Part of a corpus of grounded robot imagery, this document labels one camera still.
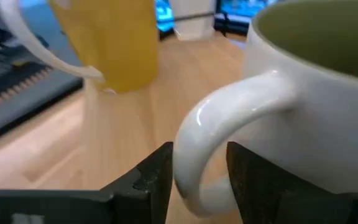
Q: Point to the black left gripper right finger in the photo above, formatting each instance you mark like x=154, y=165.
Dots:
x=266, y=193

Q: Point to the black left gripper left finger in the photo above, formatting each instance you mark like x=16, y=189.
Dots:
x=151, y=186

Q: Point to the white mug with green interior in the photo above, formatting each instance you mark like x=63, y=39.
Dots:
x=306, y=124

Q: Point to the black hazard-striped ramp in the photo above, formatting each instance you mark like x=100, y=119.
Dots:
x=17, y=102

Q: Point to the white faceted planter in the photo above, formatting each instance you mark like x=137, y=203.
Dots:
x=194, y=21

